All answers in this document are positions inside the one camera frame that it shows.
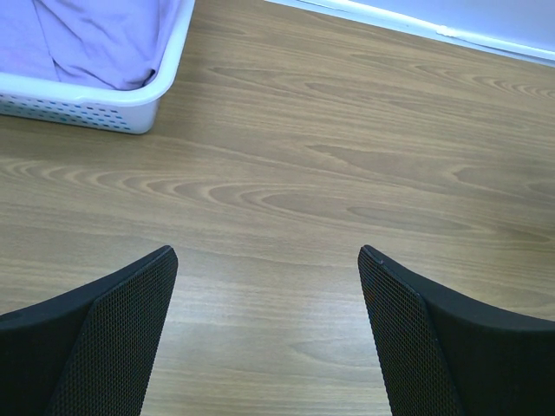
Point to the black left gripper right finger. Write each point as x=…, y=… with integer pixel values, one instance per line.
x=444, y=353

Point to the white perforated plastic basket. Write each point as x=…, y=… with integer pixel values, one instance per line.
x=132, y=112

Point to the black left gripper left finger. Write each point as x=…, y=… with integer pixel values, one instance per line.
x=89, y=351

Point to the purple t-shirt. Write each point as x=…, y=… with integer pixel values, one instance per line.
x=101, y=44

